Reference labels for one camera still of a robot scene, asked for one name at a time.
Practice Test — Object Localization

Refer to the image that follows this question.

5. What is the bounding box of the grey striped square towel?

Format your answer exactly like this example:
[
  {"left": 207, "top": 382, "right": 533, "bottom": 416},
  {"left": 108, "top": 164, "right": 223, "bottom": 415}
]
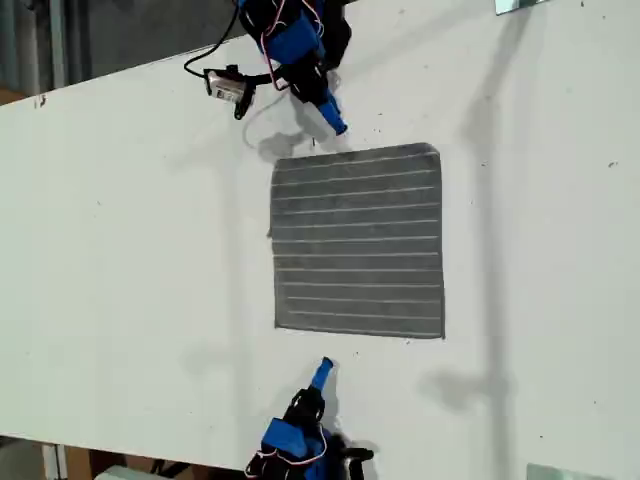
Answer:
[{"left": 267, "top": 142, "right": 447, "bottom": 342}]

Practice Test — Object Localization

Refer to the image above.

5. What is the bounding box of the white box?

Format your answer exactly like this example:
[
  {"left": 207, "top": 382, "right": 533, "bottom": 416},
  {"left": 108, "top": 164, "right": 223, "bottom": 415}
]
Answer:
[{"left": 94, "top": 464, "right": 151, "bottom": 480}]

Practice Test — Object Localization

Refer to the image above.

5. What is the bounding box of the grey metal beam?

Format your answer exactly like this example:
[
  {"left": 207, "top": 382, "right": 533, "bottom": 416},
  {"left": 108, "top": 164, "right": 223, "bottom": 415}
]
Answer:
[{"left": 47, "top": 0, "right": 69, "bottom": 94}]

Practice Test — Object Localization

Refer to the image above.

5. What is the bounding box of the white table leg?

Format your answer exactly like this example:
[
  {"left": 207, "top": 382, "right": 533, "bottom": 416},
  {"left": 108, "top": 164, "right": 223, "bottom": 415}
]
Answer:
[{"left": 42, "top": 442, "right": 69, "bottom": 480}]

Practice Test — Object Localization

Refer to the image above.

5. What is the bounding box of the black camera cable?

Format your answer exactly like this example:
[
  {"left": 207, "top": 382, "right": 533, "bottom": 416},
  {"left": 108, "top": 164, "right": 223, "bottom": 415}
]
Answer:
[{"left": 183, "top": 0, "right": 241, "bottom": 79}]

